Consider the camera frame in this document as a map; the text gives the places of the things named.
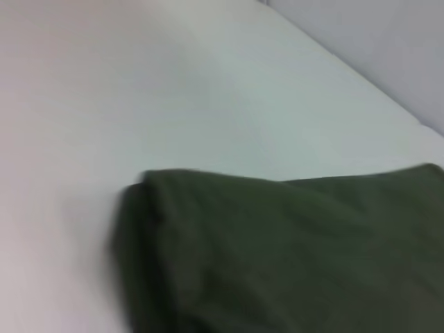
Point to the dark green FREE T-shirt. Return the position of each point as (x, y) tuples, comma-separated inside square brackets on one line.
[(277, 260)]

